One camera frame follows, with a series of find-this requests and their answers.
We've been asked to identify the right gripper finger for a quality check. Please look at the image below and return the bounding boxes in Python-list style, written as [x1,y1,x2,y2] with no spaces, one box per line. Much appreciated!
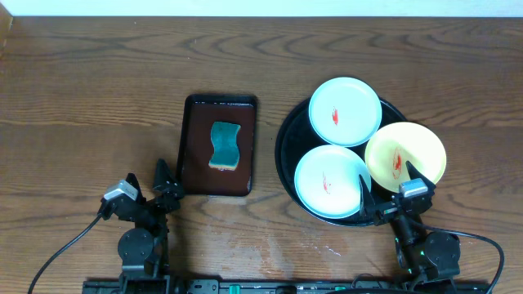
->
[406,161,436,191]
[359,175,375,217]

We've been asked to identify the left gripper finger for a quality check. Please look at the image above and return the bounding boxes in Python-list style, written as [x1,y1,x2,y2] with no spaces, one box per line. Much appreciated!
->
[125,173,144,203]
[153,158,185,199]

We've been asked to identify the yellow plate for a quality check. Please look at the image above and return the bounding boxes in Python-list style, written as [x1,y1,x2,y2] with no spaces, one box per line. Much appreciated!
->
[364,122,447,193]

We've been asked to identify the pale blue plate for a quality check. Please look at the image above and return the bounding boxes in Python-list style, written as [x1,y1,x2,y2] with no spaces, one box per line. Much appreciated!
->
[294,145,372,219]
[308,77,382,147]

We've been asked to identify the green yellow sponge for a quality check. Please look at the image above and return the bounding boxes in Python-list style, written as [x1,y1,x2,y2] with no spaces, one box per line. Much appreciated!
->
[208,122,241,171]

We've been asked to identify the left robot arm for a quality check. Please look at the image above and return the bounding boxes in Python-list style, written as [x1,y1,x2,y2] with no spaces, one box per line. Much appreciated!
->
[98,159,185,293]

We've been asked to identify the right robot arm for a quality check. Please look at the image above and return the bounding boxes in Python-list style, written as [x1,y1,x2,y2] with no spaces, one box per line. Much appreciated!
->
[359,163,461,291]

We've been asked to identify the black rectangular tray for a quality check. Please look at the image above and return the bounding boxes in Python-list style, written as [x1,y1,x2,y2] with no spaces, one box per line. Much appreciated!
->
[177,93,257,197]

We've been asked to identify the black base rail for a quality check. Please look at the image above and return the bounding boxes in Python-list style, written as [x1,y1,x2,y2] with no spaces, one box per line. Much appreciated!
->
[82,279,488,294]

